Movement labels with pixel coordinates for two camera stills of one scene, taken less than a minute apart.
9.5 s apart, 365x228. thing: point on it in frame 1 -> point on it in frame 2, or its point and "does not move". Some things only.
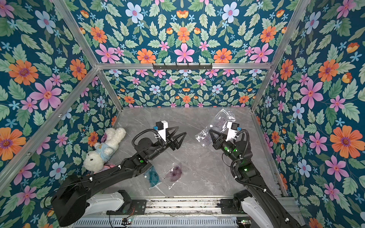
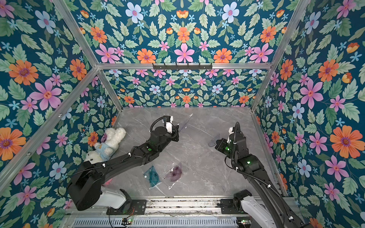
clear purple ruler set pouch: (218, 123) -> (185, 123)
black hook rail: (182, 67) does not move
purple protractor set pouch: (173, 175) does not move
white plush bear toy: (94, 161) does not move
